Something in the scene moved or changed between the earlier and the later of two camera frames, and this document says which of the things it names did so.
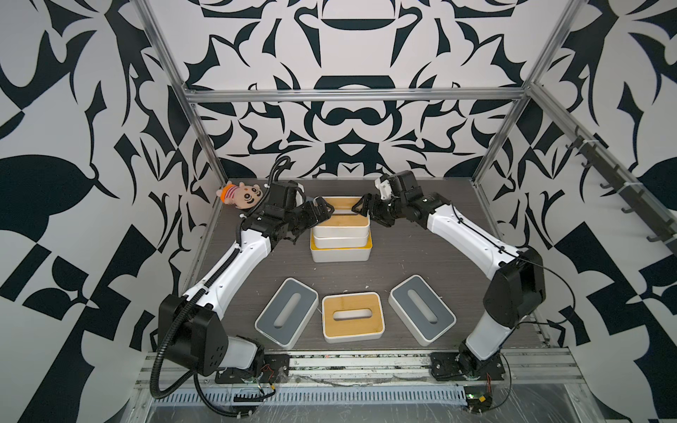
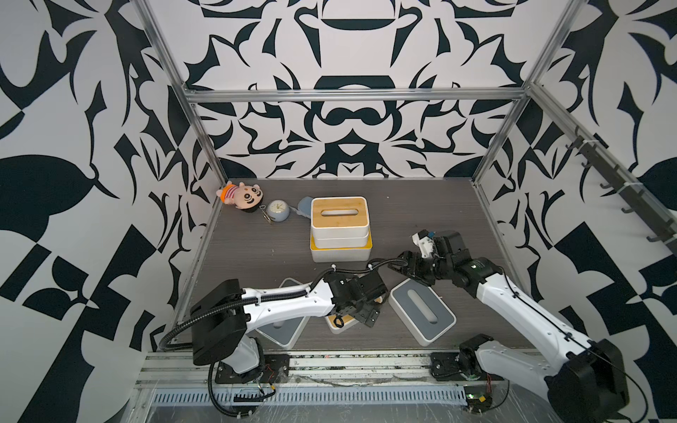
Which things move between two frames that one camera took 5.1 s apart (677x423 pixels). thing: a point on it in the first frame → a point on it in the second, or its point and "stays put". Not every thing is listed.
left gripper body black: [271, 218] → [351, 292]
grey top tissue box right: [420, 310] stays put
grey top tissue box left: [287, 315] stays put
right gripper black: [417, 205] → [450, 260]
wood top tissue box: [340, 241] stays put
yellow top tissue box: [341, 254] stays put
